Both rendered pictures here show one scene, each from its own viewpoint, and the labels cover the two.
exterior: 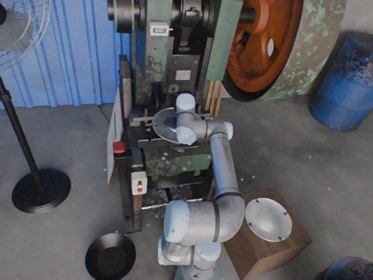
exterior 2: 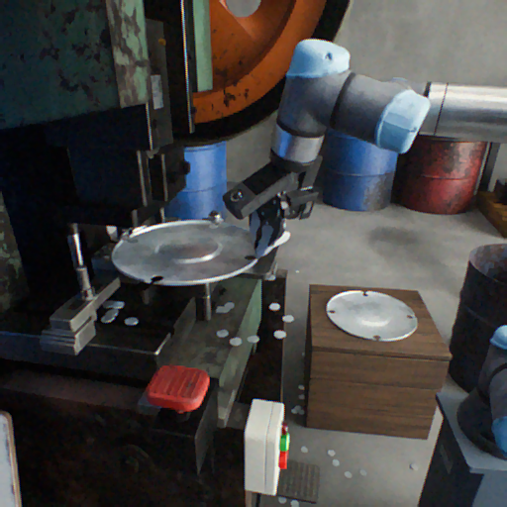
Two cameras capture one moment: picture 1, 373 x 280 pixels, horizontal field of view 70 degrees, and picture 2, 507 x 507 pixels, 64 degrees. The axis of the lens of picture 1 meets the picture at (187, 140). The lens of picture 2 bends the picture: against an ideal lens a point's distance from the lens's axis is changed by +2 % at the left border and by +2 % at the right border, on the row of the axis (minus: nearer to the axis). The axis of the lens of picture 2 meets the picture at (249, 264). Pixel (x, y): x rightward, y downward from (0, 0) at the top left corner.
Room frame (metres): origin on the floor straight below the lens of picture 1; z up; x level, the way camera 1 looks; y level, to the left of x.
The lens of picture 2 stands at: (0.62, 0.58, 1.11)
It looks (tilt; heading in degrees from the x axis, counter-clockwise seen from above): 27 degrees down; 305
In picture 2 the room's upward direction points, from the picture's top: straight up
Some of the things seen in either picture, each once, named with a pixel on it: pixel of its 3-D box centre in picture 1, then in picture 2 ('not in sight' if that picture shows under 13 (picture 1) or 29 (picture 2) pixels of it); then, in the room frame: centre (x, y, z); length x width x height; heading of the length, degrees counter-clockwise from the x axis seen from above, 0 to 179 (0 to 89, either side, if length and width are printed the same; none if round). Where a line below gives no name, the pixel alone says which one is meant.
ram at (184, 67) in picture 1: (180, 75); (131, 109); (1.20, 0.10, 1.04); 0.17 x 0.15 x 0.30; 23
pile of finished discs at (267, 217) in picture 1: (268, 218); (370, 313); (0.92, -0.57, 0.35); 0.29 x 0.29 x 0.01
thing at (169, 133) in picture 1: (178, 124); (188, 248); (1.12, 0.06, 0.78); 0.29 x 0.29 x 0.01
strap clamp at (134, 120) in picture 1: (144, 115); (83, 296); (1.18, 0.27, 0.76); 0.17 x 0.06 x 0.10; 113
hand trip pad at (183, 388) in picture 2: (118, 151); (179, 404); (0.90, 0.33, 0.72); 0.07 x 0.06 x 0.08; 23
